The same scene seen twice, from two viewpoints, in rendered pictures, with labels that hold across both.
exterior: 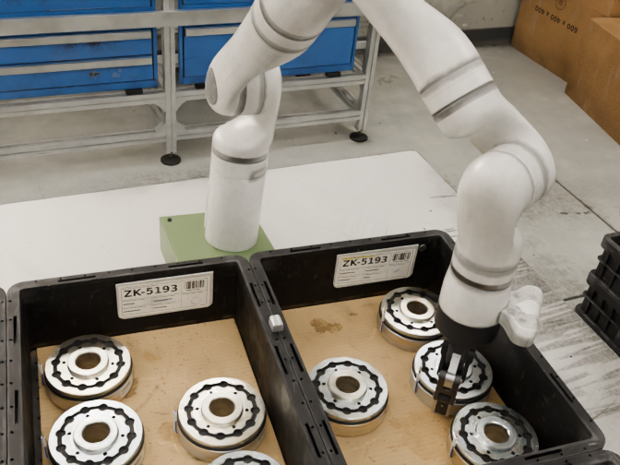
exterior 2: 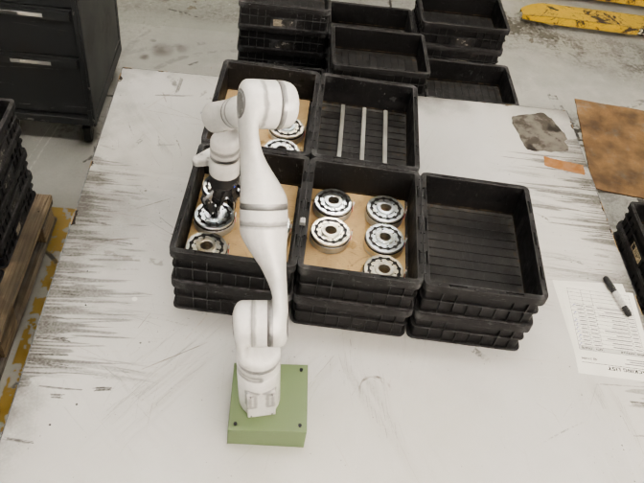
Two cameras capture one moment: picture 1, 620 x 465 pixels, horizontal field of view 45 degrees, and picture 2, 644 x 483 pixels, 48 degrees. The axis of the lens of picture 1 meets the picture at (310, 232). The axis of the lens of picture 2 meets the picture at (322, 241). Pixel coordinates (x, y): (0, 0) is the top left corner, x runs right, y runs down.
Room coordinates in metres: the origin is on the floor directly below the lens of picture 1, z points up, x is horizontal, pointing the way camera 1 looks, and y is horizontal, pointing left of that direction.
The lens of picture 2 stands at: (1.79, 0.48, 2.20)
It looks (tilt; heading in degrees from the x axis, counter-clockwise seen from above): 47 degrees down; 199
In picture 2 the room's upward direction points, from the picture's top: 10 degrees clockwise
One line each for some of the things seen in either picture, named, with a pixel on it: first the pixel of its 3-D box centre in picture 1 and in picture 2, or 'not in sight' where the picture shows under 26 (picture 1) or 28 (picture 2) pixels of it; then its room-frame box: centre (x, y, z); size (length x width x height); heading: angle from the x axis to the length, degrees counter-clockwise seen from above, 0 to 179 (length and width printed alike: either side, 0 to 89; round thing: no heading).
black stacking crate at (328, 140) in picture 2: not in sight; (364, 135); (0.17, 0.00, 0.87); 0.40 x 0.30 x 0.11; 22
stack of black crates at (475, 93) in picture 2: not in sight; (458, 112); (-0.89, 0.08, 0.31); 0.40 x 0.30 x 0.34; 116
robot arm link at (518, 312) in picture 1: (494, 289); (219, 157); (0.65, -0.21, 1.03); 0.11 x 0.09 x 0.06; 73
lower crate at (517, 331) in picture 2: not in sight; (463, 274); (0.43, 0.42, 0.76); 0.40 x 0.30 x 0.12; 22
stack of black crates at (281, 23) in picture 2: not in sight; (282, 34); (-0.90, -0.81, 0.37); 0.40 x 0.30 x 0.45; 116
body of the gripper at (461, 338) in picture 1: (463, 330); (223, 182); (0.65, -0.19, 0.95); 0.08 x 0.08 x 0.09
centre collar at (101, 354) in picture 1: (88, 362); (383, 269); (0.62, 0.25, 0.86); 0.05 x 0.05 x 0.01
